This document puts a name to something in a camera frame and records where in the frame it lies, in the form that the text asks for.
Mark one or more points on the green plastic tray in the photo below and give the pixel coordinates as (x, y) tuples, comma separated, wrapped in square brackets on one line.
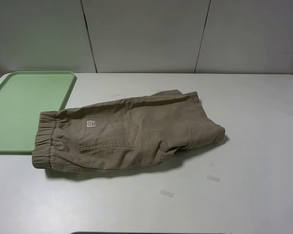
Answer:
[(23, 96)]

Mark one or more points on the khaki shorts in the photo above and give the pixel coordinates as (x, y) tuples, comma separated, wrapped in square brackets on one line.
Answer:
[(125, 133)]

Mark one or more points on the clear tape strip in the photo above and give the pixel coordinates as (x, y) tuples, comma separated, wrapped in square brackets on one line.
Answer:
[(213, 178), (166, 193)]

